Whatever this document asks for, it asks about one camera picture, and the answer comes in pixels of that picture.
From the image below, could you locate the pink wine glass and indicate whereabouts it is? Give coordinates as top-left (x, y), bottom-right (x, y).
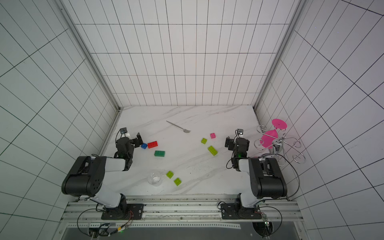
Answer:
top-left (272, 119), bottom-right (288, 131)
top-left (260, 130), bottom-right (278, 149)

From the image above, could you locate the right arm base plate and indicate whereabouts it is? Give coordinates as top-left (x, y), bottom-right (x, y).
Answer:
top-left (219, 202), bottom-right (262, 220)

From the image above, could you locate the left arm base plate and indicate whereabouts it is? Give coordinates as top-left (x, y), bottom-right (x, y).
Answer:
top-left (101, 204), bottom-right (144, 221)

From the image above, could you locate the dark green lego brick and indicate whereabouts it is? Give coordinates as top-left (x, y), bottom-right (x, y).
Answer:
top-left (154, 151), bottom-right (166, 157)

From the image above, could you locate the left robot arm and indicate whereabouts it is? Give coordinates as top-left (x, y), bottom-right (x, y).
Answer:
top-left (62, 129), bottom-right (144, 209)

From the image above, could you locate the clear glass cup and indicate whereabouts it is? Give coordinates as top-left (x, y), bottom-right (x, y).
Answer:
top-left (147, 171), bottom-right (163, 187)

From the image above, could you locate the pink wine glass lower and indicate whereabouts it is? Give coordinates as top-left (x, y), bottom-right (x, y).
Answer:
top-left (260, 130), bottom-right (278, 149)

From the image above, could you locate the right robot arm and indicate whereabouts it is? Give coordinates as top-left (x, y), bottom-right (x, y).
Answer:
top-left (225, 137), bottom-right (288, 208)

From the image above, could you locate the aluminium mounting rail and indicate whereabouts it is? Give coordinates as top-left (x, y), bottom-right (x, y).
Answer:
top-left (57, 195), bottom-right (306, 234)

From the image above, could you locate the chrome glass holder stand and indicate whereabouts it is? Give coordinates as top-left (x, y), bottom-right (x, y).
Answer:
top-left (254, 125), bottom-right (307, 165)

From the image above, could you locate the lime lego brick front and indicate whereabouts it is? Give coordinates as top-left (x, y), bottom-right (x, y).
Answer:
top-left (174, 178), bottom-right (182, 186)

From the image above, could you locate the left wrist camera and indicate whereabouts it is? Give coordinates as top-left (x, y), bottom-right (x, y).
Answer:
top-left (119, 128), bottom-right (128, 135)

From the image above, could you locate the long lime lego brick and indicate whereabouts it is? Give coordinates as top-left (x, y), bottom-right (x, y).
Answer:
top-left (208, 146), bottom-right (218, 156)

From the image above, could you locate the metal fork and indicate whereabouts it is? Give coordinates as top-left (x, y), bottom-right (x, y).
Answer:
top-left (167, 121), bottom-right (191, 133)

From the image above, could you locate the pink wine glass upper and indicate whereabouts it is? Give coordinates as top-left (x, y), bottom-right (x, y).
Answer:
top-left (272, 119), bottom-right (288, 131)

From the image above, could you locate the red lego brick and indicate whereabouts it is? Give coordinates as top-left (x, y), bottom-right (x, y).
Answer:
top-left (148, 141), bottom-right (158, 149)

